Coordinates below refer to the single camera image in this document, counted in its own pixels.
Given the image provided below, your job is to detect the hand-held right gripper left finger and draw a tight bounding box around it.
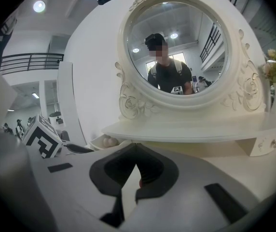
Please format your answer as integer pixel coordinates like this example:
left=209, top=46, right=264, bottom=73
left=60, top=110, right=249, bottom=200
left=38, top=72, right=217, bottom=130
left=24, top=143, right=138, bottom=232

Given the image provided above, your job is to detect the white machine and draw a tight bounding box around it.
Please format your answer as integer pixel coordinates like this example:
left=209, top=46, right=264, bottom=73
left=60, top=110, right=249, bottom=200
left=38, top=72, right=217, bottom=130
left=48, top=112, right=64, bottom=131

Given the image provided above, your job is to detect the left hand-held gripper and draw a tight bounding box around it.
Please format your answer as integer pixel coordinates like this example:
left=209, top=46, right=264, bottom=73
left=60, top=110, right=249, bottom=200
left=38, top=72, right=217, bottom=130
left=21, top=114, right=95, bottom=160

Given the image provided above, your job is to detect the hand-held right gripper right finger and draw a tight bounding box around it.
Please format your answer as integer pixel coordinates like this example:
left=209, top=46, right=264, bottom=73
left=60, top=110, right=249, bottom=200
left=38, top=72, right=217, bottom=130
left=124, top=143, right=261, bottom=232

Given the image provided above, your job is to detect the oval white-framed mirror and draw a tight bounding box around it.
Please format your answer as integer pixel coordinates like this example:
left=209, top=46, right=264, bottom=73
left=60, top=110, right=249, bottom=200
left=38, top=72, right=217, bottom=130
left=115, top=0, right=267, bottom=121

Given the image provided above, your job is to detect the long black balcony railing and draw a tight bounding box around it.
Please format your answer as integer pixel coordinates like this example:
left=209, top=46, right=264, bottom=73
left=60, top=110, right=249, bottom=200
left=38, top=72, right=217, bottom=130
left=0, top=53, right=65, bottom=76

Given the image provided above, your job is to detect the round ceiling lamp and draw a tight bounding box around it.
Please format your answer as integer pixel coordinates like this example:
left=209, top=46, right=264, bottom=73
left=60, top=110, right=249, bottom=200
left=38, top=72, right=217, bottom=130
left=32, top=0, right=46, bottom=14

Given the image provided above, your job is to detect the white dressing table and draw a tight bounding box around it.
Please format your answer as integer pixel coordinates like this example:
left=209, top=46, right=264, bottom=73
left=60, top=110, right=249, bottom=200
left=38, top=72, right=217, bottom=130
left=89, top=0, right=276, bottom=203

